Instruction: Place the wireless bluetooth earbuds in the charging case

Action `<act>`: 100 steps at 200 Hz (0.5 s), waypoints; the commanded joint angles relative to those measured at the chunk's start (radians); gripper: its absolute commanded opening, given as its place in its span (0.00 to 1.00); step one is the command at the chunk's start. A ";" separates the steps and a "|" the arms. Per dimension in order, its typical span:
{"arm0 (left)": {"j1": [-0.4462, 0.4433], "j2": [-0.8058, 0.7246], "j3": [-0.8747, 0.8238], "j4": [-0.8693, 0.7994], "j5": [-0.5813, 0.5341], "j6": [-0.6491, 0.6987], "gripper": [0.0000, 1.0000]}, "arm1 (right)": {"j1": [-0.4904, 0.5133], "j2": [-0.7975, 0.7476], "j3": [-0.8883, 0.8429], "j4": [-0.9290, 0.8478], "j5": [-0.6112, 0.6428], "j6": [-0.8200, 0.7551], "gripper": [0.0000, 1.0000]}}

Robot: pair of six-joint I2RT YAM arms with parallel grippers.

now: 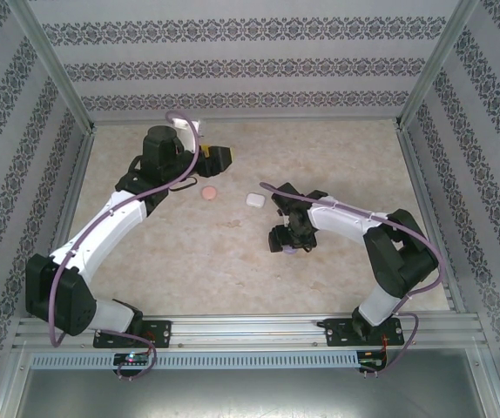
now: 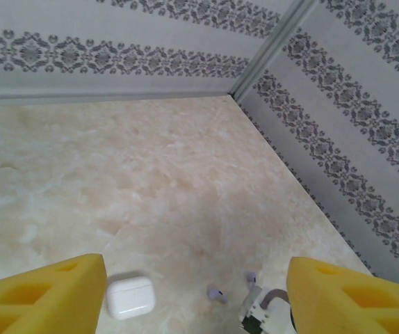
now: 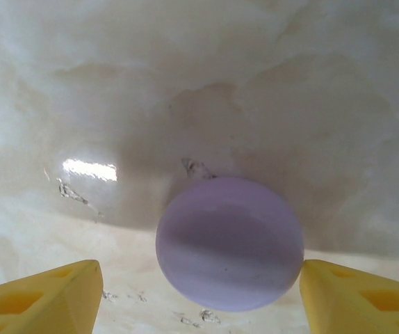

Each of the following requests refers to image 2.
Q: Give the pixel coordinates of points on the purple earbud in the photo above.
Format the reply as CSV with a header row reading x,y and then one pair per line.
x,y
251,278
217,294

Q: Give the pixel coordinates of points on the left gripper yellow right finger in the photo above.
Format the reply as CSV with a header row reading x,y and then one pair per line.
x,y
359,306

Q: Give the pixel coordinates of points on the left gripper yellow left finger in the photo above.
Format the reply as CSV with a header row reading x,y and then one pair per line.
x,y
46,306

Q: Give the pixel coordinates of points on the aluminium frame post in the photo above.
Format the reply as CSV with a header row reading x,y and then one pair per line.
x,y
272,45

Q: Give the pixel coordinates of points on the white charging case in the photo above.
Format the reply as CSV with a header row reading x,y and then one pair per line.
x,y
131,297

